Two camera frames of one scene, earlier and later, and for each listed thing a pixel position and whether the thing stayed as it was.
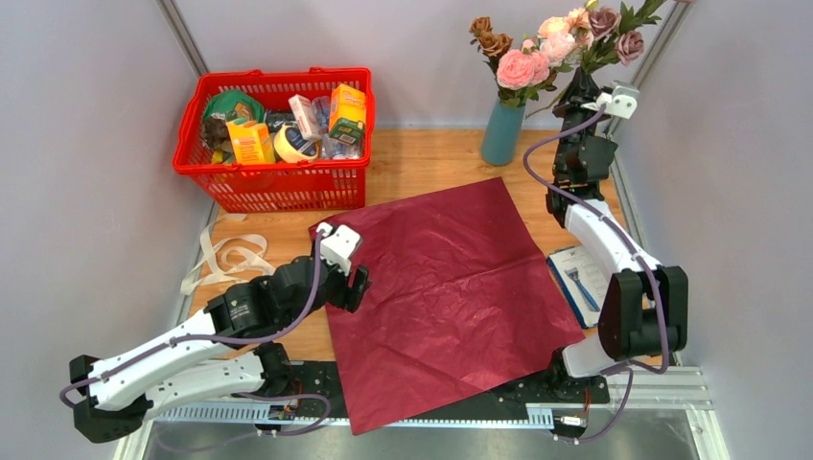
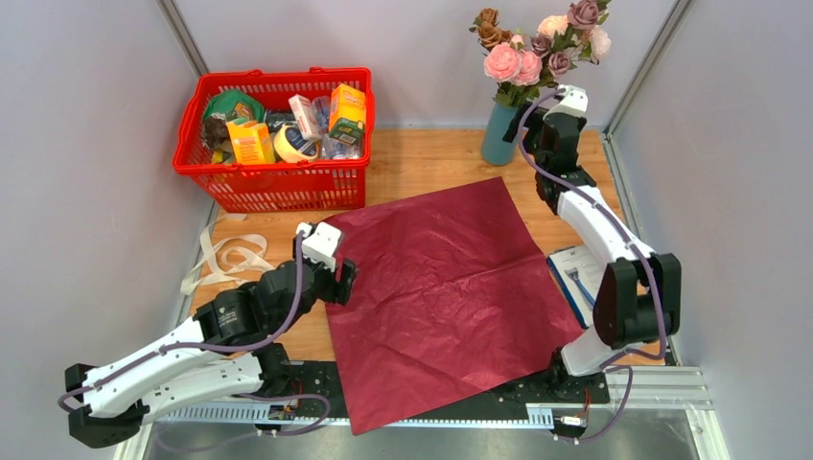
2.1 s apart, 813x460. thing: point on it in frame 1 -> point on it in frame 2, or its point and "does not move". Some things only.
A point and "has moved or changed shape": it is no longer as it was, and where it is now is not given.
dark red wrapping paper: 458,310 does not move
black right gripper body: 583,132 -> 534,123
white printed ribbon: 238,258 does not move
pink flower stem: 522,74 has moved or changed shape
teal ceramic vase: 501,134 does not move
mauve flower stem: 614,38 -> 566,40
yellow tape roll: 290,148 does not move
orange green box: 347,113 does not move
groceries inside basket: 332,149 does not move
